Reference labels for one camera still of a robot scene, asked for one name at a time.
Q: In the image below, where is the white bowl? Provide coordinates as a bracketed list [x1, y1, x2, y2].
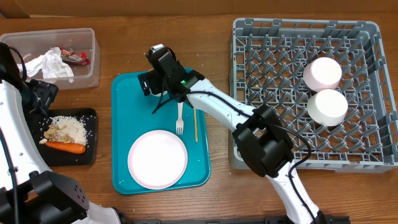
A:
[307, 89, 348, 126]

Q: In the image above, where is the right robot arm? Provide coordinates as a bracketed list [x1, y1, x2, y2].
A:
[139, 44, 326, 223]

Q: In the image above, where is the pink round plate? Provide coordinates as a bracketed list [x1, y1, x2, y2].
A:
[127, 130, 188, 190]

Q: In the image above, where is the white rice pile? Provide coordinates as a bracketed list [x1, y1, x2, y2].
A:
[51, 116, 87, 145]

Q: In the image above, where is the wooden chopstick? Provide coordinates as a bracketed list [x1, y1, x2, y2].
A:
[193, 108, 198, 142]

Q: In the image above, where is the grey dishwasher rack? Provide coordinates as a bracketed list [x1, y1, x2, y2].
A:
[229, 18, 397, 173]

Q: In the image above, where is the teal plastic tray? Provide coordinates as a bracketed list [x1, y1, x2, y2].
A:
[111, 72, 211, 195]

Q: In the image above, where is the orange carrot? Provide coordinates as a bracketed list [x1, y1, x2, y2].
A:
[45, 142, 86, 154]

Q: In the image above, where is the red snack wrapper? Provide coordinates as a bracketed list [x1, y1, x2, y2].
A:
[60, 48, 91, 65]

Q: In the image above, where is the black plastic tray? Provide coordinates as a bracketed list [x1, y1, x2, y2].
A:
[32, 108, 98, 166]

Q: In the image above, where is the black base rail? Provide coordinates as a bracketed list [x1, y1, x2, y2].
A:
[127, 215, 351, 224]

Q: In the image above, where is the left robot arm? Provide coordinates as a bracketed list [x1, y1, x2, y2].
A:
[1, 43, 129, 223]

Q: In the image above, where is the pink bowl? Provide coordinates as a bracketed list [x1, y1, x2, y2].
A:
[303, 57, 342, 92]

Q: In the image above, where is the clear plastic bin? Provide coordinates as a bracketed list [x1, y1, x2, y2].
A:
[1, 28, 101, 90]

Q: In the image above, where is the white plastic spoon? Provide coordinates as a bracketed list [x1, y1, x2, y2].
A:
[176, 103, 184, 135]

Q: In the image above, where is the white napkin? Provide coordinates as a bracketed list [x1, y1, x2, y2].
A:
[24, 47, 74, 83]

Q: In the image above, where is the food scraps pile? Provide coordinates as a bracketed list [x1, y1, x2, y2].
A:
[39, 124, 74, 144]

